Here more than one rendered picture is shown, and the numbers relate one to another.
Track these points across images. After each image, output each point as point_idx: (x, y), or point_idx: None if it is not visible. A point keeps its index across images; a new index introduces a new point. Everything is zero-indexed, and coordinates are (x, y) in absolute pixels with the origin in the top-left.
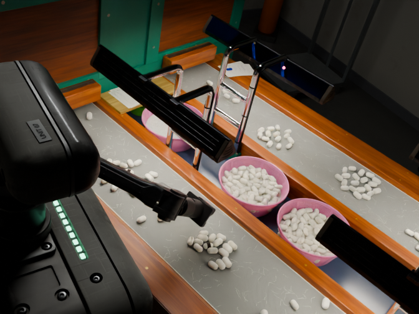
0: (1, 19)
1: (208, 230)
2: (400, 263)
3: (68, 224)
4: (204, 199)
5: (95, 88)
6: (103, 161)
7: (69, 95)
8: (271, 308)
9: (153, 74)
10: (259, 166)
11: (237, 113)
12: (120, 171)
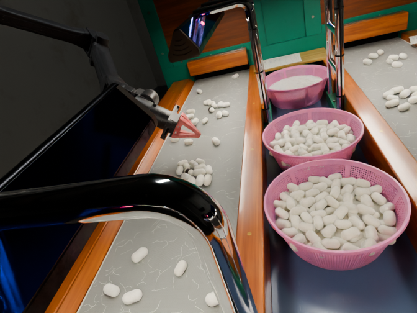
0: None
1: (209, 163)
2: (11, 171)
3: None
4: (242, 139)
5: (240, 51)
6: (99, 58)
7: (216, 56)
8: (161, 254)
9: (208, 2)
10: None
11: (386, 76)
12: (100, 65)
